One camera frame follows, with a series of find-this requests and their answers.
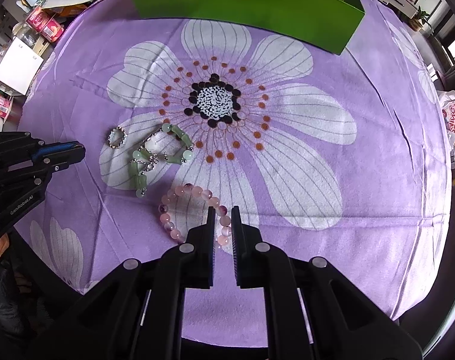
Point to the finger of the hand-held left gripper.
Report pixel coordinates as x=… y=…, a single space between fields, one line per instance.
x=58 y=147
x=68 y=156

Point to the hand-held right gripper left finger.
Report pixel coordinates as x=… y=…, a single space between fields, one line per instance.
x=203 y=255

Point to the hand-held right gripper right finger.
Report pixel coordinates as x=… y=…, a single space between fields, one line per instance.
x=244 y=255

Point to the green cardboard box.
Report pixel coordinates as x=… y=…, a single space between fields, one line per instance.
x=250 y=7

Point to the person's left forearm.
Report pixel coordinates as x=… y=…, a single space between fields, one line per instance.
x=2 y=296

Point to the white carton box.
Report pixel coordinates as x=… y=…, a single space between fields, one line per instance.
x=19 y=65

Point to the clear plastic bottle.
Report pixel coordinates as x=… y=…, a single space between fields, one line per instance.
x=25 y=33

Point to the purple floral cloth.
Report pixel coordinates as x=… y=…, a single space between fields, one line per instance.
x=362 y=195

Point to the white plastic bag red print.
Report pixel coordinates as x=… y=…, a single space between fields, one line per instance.
x=452 y=114

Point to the small potted plant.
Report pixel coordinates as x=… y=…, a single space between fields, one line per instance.
x=422 y=20

